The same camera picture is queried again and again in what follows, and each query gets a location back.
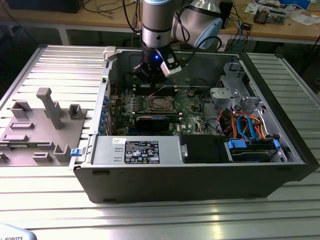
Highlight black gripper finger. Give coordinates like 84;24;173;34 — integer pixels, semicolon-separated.
155;71;168;85
132;62;158;88

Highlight thin metal locking lever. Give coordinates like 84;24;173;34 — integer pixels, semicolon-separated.
149;85;166;98

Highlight silver CPU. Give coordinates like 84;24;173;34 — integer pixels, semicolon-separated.
152;98;171;109

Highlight metal socket cover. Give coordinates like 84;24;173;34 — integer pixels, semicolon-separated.
148;95;177;113

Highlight CPU socket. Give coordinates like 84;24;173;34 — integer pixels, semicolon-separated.
147;95;178;113

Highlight grey case latch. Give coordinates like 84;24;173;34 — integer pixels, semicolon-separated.
103;46;118;63

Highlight black graphics card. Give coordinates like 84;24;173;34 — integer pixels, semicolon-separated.
133;114;172;133

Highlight green motherboard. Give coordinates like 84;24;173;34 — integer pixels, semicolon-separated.
109;86;215;137

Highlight grey metal drive cage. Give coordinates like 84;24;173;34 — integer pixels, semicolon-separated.
209;61;267;118

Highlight black plastic shroud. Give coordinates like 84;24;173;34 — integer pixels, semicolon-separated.
180;134;228;164

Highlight grey power supply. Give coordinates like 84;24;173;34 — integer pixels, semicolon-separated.
91;135;185;166

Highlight wooden workbench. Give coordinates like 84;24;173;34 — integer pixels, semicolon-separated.
0;0;320;46

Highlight black upright box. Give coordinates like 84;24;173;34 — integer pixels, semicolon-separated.
221;0;235;30

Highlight hard disk in blue carrier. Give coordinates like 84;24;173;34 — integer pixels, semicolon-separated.
224;139;281;163

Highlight black PC case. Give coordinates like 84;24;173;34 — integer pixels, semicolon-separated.
68;45;320;205

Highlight metal heat sink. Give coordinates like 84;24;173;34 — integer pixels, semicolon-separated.
253;6;270;25

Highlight black flat device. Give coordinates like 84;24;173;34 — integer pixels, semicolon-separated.
6;0;81;14

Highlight grey parts rack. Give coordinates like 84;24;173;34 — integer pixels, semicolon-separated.
0;87;88;167

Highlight grey metal part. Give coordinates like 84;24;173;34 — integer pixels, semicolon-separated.
268;8;288;25

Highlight blue box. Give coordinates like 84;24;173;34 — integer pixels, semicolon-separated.
279;0;312;8

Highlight white paper sheets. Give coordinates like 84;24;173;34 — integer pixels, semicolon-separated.
289;13;320;26

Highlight pale blue teach pendant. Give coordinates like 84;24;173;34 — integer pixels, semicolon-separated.
0;223;38;240

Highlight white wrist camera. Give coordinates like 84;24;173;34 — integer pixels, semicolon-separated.
159;52;182;79

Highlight black camera cable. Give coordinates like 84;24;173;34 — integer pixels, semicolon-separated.
179;35;223;68

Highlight blue data wire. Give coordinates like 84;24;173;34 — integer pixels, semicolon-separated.
235;113;260;142

